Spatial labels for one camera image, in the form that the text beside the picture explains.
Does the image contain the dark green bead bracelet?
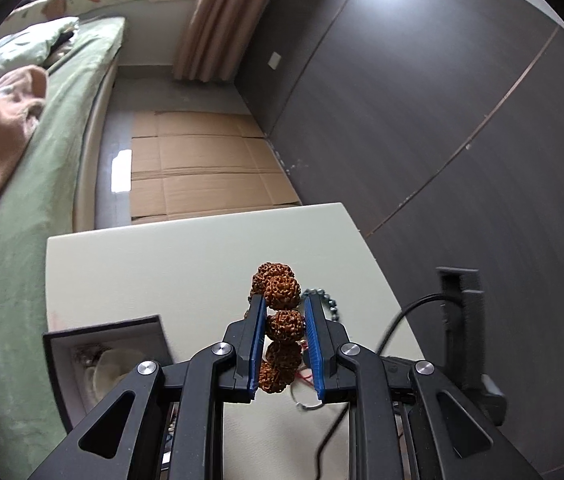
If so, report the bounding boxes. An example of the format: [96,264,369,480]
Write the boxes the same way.
[301,286,344,323]

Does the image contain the red string charm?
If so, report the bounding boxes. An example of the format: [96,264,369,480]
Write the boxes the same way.
[295,340,314,387]

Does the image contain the brown rudraksha bead bracelet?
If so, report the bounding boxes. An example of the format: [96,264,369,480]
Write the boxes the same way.
[246,260,308,395]

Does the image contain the black jewelry box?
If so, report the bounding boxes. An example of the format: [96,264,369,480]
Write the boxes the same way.
[42,315,172,431]

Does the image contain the white foam table pad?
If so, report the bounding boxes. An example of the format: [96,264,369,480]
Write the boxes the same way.
[46,204,399,479]

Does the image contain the flattened cardboard floor sheets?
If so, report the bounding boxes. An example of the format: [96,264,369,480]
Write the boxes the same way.
[129,112,300,224]

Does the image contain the green bed sheet mattress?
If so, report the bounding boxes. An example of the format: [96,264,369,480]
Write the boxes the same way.
[0,18,126,479]

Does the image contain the pink curtain right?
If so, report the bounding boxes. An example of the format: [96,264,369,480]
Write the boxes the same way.
[172,0,270,82]

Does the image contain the light green floral duvet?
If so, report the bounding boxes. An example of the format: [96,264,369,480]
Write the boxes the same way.
[0,16,79,78]

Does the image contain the black cable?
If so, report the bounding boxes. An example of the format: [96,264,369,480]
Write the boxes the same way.
[313,291,459,480]

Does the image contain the cream bed frame side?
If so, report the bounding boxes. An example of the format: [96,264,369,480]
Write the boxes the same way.
[73,58,118,232]

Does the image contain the white wall socket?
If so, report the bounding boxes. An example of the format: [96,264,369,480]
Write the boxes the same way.
[268,52,282,70]

